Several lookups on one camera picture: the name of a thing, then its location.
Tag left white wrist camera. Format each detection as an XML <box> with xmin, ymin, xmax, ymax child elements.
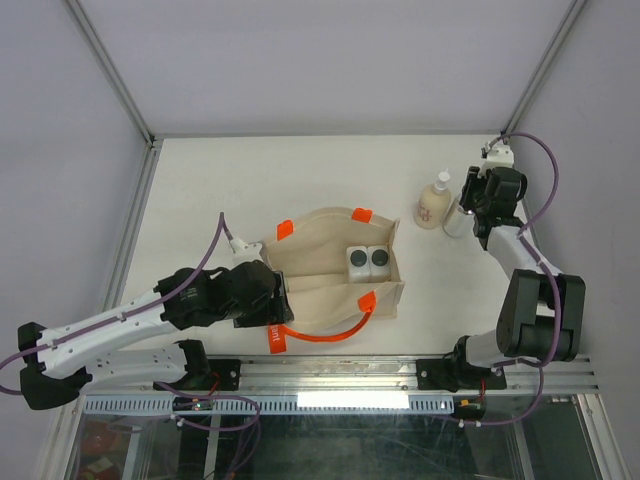
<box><xmin>229</xmin><ymin>238</ymin><xmax>266</xmax><ymax>265</ymax></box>

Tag left aluminium frame post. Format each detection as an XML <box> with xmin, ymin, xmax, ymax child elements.
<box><xmin>63</xmin><ymin>1</ymin><xmax>161</xmax><ymax>310</ymax></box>

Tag white bottle black cap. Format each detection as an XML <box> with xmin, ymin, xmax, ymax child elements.
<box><xmin>367</xmin><ymin>245</ymin><xmax>391</xmax><ymax>283</ymax></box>
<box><xmin>346</xmin><ymin>246</ymin><xmax>371</xmax><ymax>283</ymax></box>

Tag beige canvas tote bag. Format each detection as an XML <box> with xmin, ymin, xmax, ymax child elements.
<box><xmin>263</xmin><ymin>207</ymin><xmax>404</xmax><ymax>354</ymax></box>

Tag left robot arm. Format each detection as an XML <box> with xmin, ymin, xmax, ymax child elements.
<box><xmin>18</xmin><ymin>260</ymin><xmax>294</xmax><ymax>411</ymax></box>

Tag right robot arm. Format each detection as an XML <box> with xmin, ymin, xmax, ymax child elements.
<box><xmin>444</xmin><ymin>166</ymin><xmax>586</xmax><ymax>392</ymax></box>

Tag aluminium mounting rail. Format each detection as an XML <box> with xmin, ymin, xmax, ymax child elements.
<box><xmin>201</xmin><ymin>355</ymin><xmax>600</xmax><ymax>396</ymax></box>

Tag white slotted cable duct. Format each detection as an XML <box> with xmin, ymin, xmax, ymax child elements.
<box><xmin>84</xmin><ymin>391</ymin><xmax>454</xmax><ymax>417</ymax></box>

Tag right aluminium frame post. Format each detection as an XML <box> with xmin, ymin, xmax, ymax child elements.
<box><xmin>500</xmin><ymin>0</ymin><xmax>590</xmax><ymax>134</ymax></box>

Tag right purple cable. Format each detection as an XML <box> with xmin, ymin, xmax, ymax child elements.
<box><xmin>492</xmin><ymin>131</ymin><xmax>561</xmax><ymax>426</ymax></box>

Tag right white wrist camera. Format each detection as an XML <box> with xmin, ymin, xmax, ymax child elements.
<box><xmin>480</xmin><ymin>141</ymin><xmax>514</xmax><ymax>174</ymax></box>

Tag cream pump lotion bottle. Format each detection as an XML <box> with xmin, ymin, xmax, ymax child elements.
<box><xmin>414</xmin><ymin>170</ymin><xmax>451</xmax><ymax>230</ymax></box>

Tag aluminium frame post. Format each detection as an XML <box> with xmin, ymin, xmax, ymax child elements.
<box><xmin>63</xmin><ymin>1</ymin><xmax>161</xmax><ymax>310</ymax></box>
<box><xmin>500</xmin><ymin>0</ymin><xmax>590</xmax><ymax>134</ymax></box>

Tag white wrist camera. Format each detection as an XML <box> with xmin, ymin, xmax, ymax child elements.
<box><xmin>229</xmin><ymin>238</ymin><xmax>266</xmax><ymax>265</ymax></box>
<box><xmin>480</xmin><ymin>141</ymin><xmax>514</xmax><ymax>174</ymax></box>

